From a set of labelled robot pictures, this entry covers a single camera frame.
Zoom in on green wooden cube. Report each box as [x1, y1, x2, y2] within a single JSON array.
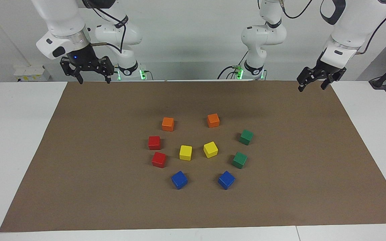
[[239, 130, 254, 146], [232, 152, 248, 169]]

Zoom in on brown table mat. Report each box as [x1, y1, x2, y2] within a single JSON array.
[[0, 80, 386, 233]]

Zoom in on blue wooden cube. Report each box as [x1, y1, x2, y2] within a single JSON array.
[[171, 171, 188, 190], [218, 171, 236, 190]]

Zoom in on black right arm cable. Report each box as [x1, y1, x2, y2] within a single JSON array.
[[81, 0, 128, 54]]

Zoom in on yellow wooden cube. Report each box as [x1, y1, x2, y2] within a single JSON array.
[[203, 141, 218, 158], [179, 145, 193, 161]]

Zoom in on white power strip box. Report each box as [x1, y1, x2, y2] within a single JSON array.
[[14, 65, 51, 82]]

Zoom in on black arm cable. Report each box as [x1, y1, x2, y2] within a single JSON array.
[[81, 0, 128, 54], [281, 0, 386, 55]]

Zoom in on orange wooden cube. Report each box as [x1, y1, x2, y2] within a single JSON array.
[[207, 113, 220, 128], [162, 117, 175, 132]]

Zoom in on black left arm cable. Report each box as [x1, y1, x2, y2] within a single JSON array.
[[281, 0, 386, 55]]

